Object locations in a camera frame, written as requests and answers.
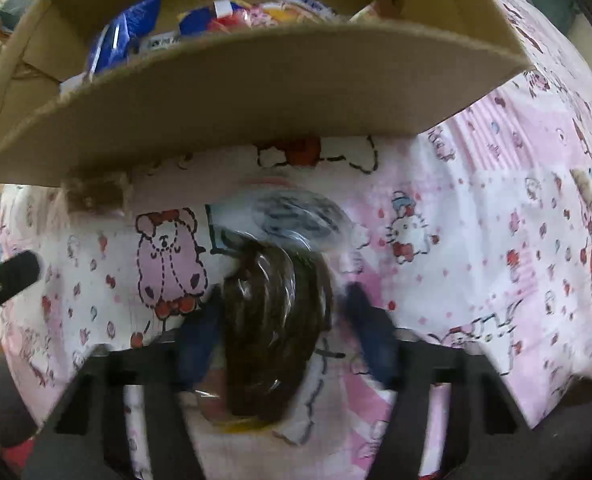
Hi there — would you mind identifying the dark chocolate pastry packet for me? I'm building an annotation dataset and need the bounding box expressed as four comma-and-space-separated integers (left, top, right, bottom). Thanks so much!
199, 186, 369, 443

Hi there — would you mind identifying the white rice cake packet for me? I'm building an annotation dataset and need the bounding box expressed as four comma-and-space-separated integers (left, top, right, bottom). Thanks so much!
138, 30, 182, 54

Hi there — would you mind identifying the blue snack bag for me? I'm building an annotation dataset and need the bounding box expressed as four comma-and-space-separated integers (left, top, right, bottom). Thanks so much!
179, 0, 251, 37
85, 0, 161, 80

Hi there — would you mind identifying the pink Hello Kitty bedsheet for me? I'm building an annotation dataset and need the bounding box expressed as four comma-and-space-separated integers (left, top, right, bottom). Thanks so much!
0, 0, 592, 480

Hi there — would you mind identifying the cardboard box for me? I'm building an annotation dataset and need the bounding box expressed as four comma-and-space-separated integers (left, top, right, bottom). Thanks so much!
0, 0, 530, 185

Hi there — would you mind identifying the blue snack bag in box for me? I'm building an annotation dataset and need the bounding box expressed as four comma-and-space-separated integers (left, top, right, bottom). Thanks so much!
85, 0, 161, 80

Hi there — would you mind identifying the white cartoon snack packet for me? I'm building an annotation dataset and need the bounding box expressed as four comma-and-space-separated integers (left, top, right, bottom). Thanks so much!
247, 0, 340, 26

